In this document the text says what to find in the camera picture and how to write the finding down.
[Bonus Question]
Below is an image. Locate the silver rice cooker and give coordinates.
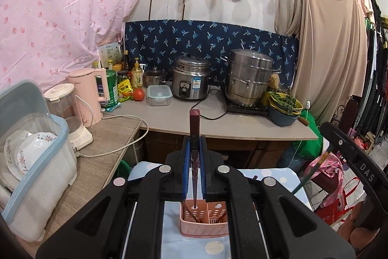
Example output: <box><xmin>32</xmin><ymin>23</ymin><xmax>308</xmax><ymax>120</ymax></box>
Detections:
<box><xmin>171</xmin><ymin>54</ymin><xmax>212</xmax><ymax>102</ymax></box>

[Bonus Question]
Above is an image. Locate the yellow snack packet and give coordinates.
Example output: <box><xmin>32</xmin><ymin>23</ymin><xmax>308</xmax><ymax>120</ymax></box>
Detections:
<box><xmin>117</xmin><ymin>79</ymin><xmax>134</xmax><ymax>97</ymax></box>

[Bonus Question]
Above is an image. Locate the clear food container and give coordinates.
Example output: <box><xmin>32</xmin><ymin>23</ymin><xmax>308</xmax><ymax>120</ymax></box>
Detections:
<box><xmin>146</xmin><ymin>85</ymin><xmax>173</xmax><ymax>107</ymax></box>

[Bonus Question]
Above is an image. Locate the black power cable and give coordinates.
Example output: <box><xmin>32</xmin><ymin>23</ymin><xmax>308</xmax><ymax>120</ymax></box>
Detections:
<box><xmin>196</xmin><ymin>94</ymin><xmax>227</xmax><ymax>120</ymax></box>

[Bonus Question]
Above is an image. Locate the floral plate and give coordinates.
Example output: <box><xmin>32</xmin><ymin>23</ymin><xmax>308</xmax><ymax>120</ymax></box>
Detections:
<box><xmin>17</xmin><ymin>132</ymin><xmax>58</xmax><ymax>177</ymax></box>
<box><xmin>3</xmin><ymin>130</ymin><xmax>32</xmax><ymax>182</ymax></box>

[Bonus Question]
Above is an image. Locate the black induction stove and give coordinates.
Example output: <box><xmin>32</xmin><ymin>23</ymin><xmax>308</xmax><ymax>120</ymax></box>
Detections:
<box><xmin>226</xmin><ymin>100</ymin><xmax>271</xmax><ymax>117</ymax></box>

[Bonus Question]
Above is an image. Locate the green bag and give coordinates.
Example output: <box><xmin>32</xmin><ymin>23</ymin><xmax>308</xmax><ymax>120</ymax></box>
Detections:
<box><xmin>284</xmin><ymin>117</ymin><xmax>323</xmax><ymax>169</ymax></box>

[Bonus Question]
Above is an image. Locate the green chopstick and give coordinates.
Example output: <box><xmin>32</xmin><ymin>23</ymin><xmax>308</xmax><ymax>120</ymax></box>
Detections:
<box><xmin>292</xmin><ymin>147</ymin><xmax>331</xmax><ymax>195</ymax></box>

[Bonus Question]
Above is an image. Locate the white carton box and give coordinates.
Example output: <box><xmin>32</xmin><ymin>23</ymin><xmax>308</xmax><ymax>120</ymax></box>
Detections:
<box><xmin>98</xmin><ymin>42</ymin><xmax>122</xmax><ymax>69</ymax></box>

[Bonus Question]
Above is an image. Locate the row of hanging clothes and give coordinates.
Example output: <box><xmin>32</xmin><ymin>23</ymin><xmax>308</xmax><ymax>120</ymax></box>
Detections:
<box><xmin>306</xmin><ymin>0</ymin><xmax>388</xmax><ymax>153</ymax></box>

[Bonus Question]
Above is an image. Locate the blue bowl with greens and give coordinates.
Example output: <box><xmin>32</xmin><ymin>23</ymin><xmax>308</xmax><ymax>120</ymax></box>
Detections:
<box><xmin>266</xmin><ymin>90</ymin><xmax>304</xmax><ymax>127</ymax></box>

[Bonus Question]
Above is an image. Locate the pink floral cloth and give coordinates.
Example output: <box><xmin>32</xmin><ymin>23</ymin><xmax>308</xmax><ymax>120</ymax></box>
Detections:
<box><xmin>302</xmin><ymin>152</ymin><xmax>345</xmax><ymax>211</ymax></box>

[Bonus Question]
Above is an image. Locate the pink perforated utensil basket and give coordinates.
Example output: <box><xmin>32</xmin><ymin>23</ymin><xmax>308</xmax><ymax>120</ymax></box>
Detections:
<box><xmin>179</xmin><ymin>201</ymin><xmax>230</xmax><ymax>238</ymax></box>

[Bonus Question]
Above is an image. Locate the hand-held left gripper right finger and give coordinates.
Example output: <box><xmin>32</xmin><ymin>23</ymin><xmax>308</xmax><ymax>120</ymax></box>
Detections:
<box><xmin>198</xmin><ymin>137</ymin><xmax>356</xmax><ymax>259</ymax></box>

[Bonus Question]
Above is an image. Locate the small steel lidded pot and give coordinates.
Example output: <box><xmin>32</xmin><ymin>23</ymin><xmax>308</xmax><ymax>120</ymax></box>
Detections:
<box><xmin>143</xmin><ymin>65</ymin><xmax>168</xmax><ymax>87</ymax></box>

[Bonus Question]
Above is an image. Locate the wood grain side counter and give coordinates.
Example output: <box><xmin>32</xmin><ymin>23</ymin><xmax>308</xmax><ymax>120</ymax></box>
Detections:
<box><xmin>29</xmin><ymin>113</ymin><xmax>144</xmax><ymax>251</ymax></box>

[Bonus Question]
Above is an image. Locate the green packet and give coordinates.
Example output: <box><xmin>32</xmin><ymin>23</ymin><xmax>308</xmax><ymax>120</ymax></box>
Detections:
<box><xmin>101</xmin><ymin>69</ymin><xmax>122</xmax><ymax>113</ymax></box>

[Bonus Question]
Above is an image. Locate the beige curtain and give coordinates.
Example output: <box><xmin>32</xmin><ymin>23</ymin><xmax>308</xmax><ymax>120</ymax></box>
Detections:
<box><xmin>274</xmin><ymin>0</ymin><xmax>369</xmax><ymax>126</ymax></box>

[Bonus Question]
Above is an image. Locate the dark ornate chair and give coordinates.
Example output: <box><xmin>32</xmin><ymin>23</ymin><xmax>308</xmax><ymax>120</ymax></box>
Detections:
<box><xmin>331</xmin><ymin>99</ymin><xmax>362</xmax><ymax>139</ymax></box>

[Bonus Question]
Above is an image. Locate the white dish rack blue lid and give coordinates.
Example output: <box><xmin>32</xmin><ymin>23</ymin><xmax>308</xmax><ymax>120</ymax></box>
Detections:
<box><xmin>0</xmin><ymin>80</ymin><xmax>78</xmax><ymax>243</ymax></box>

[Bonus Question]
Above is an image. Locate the yellow soap bottle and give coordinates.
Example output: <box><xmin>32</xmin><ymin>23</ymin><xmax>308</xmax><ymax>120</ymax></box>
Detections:
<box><xmin>130</xmin><ymin>58</ymin><xmax>144</xmax><ymax>88</ymax></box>

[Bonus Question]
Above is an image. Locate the navy floral cloth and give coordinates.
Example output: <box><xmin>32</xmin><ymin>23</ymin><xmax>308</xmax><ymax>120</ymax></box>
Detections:
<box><xmin>124</xmin><ymin>19</ymin><xmax>299</xmax><ymax>87</ymax></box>

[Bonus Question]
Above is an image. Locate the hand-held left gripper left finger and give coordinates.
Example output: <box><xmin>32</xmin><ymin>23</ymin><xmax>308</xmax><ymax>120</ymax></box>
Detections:
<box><xmin>36</xmin><ymin>137</ymin><xmax>195</xmax><ymax>259</ymax></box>

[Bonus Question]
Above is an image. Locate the pink electric kettle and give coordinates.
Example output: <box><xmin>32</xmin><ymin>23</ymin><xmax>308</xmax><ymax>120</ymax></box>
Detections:
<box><xmin>67</xmin><ymin>67</ymin><xmax>110</xmax><ymax>128</ymax></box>

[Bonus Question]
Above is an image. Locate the grey back counter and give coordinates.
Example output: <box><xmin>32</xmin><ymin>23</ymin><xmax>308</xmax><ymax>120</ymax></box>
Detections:
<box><xmin>102</xmin><ymin>85</ymin><xmax>319</xmax><ymax>142</ymax></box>

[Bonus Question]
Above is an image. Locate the red plastic bag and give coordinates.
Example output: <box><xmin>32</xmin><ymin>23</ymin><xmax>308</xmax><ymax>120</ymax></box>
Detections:
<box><xmin>313</xmin><ymin>185</ymin><xmax>365</xmax><ymax>225</ymax></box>

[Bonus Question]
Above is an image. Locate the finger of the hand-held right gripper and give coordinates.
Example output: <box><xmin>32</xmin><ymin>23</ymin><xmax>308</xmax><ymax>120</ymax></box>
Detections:
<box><xmin>320</xmin><ymin>122</ymin><xmax>388</xmax><ymax>197</ymax></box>

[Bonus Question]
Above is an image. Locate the white blender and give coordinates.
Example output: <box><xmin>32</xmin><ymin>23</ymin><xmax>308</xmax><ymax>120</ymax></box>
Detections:
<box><xmin>44</xmin><ymin>83</ymin><xmax>94</xmax><ymax>151</ymax></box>

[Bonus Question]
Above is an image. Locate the steel steamer pot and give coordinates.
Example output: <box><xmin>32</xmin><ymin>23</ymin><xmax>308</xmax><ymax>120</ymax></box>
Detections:
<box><xmin>223</xmin><ymin>48</ymin><xmax>275</xmax><ymax>108</ymax></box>

